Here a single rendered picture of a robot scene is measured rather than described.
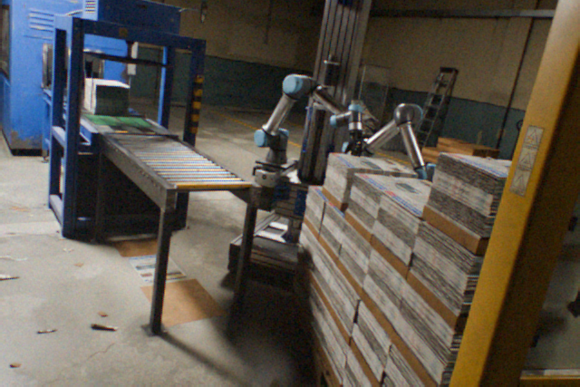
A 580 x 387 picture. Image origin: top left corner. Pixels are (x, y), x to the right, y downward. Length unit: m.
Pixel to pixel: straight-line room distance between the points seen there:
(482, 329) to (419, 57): 9.88
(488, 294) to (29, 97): 5.33
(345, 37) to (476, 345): 2.45
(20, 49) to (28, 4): 0.46
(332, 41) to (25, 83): 3.65
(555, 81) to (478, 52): 9.01
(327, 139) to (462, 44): 7.26
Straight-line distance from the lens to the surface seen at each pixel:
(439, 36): 10.55
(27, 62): 5.80
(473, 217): 1.39
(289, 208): 3.16
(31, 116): 5.88
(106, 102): 4.34
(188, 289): 3.11
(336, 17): 3.22
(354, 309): 2.03
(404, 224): 1.69
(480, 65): 9.87
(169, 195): 2.37
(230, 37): 12.30
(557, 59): 0.97
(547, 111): 0.96
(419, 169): 2.79
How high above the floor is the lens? 1.49
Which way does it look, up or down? 14 degrees down
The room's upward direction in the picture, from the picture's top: 9 degrees clockwise
